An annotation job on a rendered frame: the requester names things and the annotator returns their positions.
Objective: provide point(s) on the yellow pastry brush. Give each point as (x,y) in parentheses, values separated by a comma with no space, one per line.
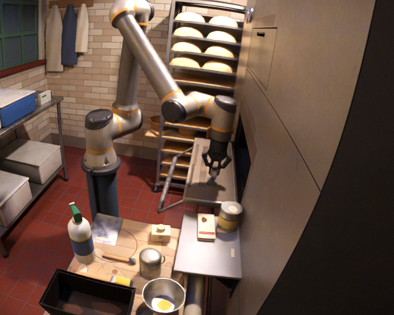
(118,280)

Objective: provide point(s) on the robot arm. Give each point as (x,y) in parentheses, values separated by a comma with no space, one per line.
(141,62)

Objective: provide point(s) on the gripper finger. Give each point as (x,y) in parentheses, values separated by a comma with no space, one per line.
(209,164)
(224,164)

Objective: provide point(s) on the pale dough loaf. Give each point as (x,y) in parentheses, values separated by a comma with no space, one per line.
(220,36)
(184,63)
(222,21)
(186,47)
(188,17)
(218,52)
(216,67)
(188,32)

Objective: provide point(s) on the green framed window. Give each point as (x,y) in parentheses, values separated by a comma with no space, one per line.
(11,33)

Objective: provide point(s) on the steel bowl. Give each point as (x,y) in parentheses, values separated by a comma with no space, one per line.
(164,295)

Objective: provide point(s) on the steel pipe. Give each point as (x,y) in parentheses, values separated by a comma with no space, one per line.
(195,295)

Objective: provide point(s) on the white storage bin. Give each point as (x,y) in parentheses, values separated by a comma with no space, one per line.
(29,160)
(6,197)

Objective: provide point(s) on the white device green display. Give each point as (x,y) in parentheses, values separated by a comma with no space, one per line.
(43,97)

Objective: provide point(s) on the wooden hook rail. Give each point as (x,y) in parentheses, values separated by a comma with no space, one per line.
(57,3)

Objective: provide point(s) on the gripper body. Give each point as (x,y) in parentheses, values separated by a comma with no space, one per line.
(218,147)

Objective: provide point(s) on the beige gas oven body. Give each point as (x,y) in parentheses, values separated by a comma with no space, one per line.
(292,131)

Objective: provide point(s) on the grey metal sheet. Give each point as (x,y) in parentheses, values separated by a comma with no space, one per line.
(106,228)

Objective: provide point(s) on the steel mug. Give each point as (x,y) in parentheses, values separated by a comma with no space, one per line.
(149,264)

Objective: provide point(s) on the white spray bottle green cap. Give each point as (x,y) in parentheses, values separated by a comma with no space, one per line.
(80,239)

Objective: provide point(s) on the steel shelf table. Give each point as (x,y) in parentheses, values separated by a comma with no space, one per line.
(26,131)

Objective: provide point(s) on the white and red booklet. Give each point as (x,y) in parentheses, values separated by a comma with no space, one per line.
(206,228)

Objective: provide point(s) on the grey oven loading door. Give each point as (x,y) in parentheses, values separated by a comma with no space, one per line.
(213,174)

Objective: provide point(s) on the cream and yellow tin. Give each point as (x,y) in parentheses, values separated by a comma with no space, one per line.
(229,218)

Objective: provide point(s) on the steel baking rack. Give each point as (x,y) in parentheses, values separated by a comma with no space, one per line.
(170,147)

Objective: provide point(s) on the black baking tin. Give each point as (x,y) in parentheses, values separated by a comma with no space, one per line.
(85,295)

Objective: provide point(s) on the grey oven shelf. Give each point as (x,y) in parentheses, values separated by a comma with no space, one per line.
(210,252)

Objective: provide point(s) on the cream apron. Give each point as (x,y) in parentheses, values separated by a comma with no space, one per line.
(54,39)
(82,29)

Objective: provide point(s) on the navy apron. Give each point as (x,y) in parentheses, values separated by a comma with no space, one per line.
(69,36)

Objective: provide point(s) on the blue lidded box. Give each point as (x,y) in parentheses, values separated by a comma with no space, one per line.
(14,106)

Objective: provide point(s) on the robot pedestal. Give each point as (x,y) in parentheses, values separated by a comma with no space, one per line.
(101,193)

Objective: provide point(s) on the brown proofing basket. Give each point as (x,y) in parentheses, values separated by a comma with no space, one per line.
(156,124)

